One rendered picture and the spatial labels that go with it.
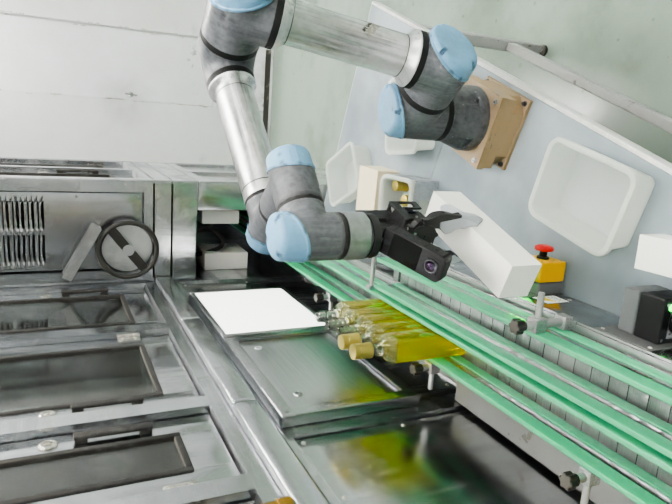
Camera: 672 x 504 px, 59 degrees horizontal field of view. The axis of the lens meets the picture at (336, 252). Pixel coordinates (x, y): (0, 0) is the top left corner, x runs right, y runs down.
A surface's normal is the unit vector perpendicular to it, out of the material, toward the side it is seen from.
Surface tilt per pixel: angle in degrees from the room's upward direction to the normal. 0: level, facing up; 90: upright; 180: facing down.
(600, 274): 0
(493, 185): 0
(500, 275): 0
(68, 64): 90
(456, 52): 97
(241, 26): 77
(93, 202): 90
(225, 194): 90
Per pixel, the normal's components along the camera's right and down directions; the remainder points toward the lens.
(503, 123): 0.37, 0.55
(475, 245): -0.90, 0.03
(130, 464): 0.07, -0.97
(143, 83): 0.43, 0.22
